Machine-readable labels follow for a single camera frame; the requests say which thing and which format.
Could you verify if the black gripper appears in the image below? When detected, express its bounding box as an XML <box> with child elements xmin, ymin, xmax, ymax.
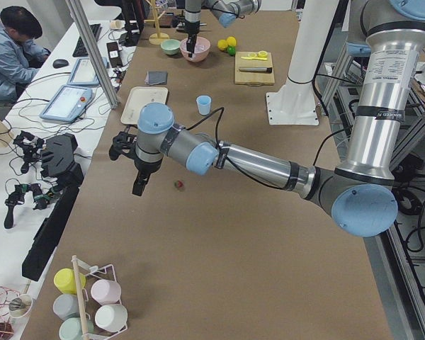
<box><xmin>132</xmin><ymin>158</ymin><xmax>162</xmax><ymax>196</ymax></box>
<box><xmin>185</xmin><ymin>20</ymin><xmax>198</xmax><ymax>57</ymax></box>

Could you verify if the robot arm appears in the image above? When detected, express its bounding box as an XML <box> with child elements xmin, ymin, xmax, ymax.
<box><xmin>184</xmin><ymin>0</ymin><xmax>261</xmax><ymax>57</ymax></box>
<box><xmin>133</xmin><ymin>1</ymin><xmax>425</xmax><ymax>237</ymax></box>

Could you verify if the pile of ice cubes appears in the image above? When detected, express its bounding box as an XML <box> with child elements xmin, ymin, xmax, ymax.
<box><xmin>180</xmin><ymin>37</ymin><xmax>210</xmax><ymax>54</ymax></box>

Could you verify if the light blue plastic cup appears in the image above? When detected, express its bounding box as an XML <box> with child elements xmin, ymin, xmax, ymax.
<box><xmin>196</xmin><ymin>95</ymin><xmax>212</xmax><ymax>116</ymax></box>

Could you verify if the white cup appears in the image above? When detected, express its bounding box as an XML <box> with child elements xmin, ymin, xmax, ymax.
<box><xmin>95</xmin><ymin>304</ymin><xmax>128</xmax><ymax>333</ymax></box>

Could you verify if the grey cup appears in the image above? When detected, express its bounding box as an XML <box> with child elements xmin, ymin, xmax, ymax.
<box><xmin>52</xmin><ymin>294</ymin><xmax>79</xmax><ymax>321</ymax></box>

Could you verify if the mint green cup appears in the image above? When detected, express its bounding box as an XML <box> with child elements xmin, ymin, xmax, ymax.
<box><xmin>58</xmin><ymin>317</ymin><xmax>83</xmax><ymax>340</ymax></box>

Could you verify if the paper cup with whisk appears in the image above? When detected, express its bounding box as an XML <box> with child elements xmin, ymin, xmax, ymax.
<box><xmin>8</xmin><ymin>294</ymin><xmax>34</xmax><ymax>319</ymax></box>

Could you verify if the pink bowl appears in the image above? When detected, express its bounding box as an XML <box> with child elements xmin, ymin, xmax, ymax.
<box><xmin>180</xmin><ymin>36</ymin><xmax>211</xmax><ymax>63</ymax></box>

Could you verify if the green bowl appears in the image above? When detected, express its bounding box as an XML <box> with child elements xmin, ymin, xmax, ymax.
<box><xmin>160</xmin><ymin>39</ymin><xmax>181</xmax><ymax>56</ymax></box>

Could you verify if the whole yellow lemon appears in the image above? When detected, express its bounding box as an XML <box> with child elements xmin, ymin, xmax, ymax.
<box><xmin>217</xmin><ymin>40</ymin><xmax>228</xmax><ymax>51</ymax></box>

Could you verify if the wooden mug tree stand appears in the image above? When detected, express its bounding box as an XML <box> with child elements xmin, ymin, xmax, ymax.
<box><xmin>144</xmin><ymin>0</ymin><xmax>169</xmax><ymax>45</ymax></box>

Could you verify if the red strawberry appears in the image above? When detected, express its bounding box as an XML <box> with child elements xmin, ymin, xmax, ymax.
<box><xmin>174</xmin><ymin>180</ymin><xmax>184</xmax><ymax>191</ymax></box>

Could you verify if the green lime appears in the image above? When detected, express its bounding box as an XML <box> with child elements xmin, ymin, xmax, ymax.
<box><xmin>227</xmin><ymin>46</ymin><xmax>236</xmax><ymax>56</ymax></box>

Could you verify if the grey folded cloth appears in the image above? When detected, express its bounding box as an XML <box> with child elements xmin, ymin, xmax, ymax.
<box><xmin>144</xmin><ymin>71</ymin><xmax>168</xmax><ymax>86</ymax></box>

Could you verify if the yellow plastic knife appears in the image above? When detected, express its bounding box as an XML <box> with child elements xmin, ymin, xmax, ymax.
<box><xmin>241</xmin><ymin>54</ymin><xmax>258</xmax><ymax>60</ymax></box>

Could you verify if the wooden cutting board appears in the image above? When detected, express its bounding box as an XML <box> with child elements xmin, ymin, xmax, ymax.
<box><xmin>234</xmin><ymin>50</ymin><xmax>275</xmax><ymax>86</ymax></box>

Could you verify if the cream rabbit tray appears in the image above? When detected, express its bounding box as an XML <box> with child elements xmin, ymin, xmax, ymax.
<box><xmin>120</xmin><ymin>86</ymin><xmax>169</xmax><ymax>125</ymax></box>

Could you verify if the teach pendant near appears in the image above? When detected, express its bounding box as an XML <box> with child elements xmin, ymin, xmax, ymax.
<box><xmin>39</xmin><ymin>85</ymin><xmax>93</xmax><ymax>123</ymax></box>

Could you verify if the teach pendant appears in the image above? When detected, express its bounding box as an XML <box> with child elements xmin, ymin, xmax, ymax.
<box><xmin>39</xmin><ymin>85</ymin><xmax>93</xmax><ymax>123</ymax></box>
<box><xmin>67</xmin><ymin>57</ymin><xmax>99</xmax><ymax>87</ymax></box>

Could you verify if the black keyboard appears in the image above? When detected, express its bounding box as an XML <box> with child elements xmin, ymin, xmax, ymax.
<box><xmin>72</xmin><ymin>23</ymin><xmax>103</xmax><ymax>58</ymax></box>

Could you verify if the teach pendant far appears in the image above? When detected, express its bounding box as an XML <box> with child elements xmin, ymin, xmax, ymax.
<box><xmin>67</xmin><ymin>57</ymin><xmax>99</xmax><ymax>87</ymax></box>

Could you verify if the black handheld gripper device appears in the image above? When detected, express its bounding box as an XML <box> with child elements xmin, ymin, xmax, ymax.
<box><xmin>4</xmin><ymin>183</ymin><xmax>48</xmax><ymax>229</ymax></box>

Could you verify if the black computer mouse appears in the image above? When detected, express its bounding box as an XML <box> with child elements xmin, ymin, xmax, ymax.
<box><xmin>52</xmin><ymin>59</ymin><xmax>69</xmax><ymax>69</ymax></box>

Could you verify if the person in blue jacket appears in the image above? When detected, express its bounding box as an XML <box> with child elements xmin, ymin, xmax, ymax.
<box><xmin>0</xmin><ymin>6</ymin><xmax>50</xmax><ymax>103</ymax></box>

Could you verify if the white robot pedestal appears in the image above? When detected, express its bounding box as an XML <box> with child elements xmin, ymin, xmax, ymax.
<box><xmin>266</xmin><ymin>0</ymin><xmax>339</xmax><ymax>125</ymax></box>

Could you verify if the aluminium frame post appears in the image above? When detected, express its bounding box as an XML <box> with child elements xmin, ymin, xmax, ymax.
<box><xmin>65</xmin><ymin>0</ymin><xmax>118</xmax><ymax>109</ymax></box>

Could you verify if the wooden rack handle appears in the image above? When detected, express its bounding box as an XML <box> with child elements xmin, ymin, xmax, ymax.
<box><xmin>72</xmin><ymin>255</ymin><xmax>91</xmax><ymax>340</ymax></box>

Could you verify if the white wire cup rack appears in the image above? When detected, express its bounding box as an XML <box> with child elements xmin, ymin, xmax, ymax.
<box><xmin>71</xmin><ymin>255</ymin><xmax>128</xmax><ymax>339</ymax></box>

